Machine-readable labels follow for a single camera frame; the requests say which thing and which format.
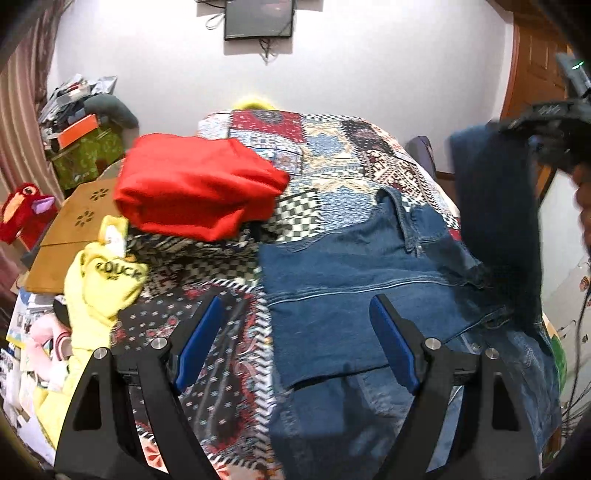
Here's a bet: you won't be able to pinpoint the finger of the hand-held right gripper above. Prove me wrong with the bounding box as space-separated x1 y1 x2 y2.
499 102 574 134
527 134 568 164

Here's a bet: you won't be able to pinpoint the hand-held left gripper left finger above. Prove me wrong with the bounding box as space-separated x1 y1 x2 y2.
54 295 227 480

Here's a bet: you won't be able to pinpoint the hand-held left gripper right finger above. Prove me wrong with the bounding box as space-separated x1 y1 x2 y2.
369 294 541 480

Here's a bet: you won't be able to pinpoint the blue denim jeans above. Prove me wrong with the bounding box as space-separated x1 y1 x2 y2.
256 122 561 480

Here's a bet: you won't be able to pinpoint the yellow garment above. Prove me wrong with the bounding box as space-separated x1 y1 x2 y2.
34 215 149 450

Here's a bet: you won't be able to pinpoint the purple bag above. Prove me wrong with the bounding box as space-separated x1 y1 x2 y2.
406 135 437 178

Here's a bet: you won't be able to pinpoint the red folded garment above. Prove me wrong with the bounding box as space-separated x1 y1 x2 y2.
113 133 291 241

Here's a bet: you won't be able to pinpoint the pink cloth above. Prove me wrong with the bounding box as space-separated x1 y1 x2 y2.
23 318 70 384

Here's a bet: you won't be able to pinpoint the brown cardboard box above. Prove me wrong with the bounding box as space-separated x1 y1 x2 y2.
24 161 130 294

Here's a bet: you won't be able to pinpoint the pile of books and papers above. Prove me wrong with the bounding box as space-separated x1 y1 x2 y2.
0 277 70 462

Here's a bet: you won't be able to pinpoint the patchwork printed blanket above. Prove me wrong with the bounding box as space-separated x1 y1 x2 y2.
111 108 462 480

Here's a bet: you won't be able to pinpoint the green cloth-covered box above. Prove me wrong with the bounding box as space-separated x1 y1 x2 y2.
48 117 127 191

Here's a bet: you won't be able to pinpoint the red plush toy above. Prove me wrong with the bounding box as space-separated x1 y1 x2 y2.
0 183 58 250

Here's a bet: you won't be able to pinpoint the orange box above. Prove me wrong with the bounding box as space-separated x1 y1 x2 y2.
58 113 100 146

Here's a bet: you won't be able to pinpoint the grey pillow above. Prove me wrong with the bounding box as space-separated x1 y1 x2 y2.
83 93 139 130

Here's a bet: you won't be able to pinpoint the pile of clutter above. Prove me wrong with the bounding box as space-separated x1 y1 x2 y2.
39 74 118 139

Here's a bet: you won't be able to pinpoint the striped pink curtain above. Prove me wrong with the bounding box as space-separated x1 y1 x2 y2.
0 0 75 296

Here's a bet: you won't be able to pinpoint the small wall monitor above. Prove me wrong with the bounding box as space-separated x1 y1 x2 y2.
224 0 295 41

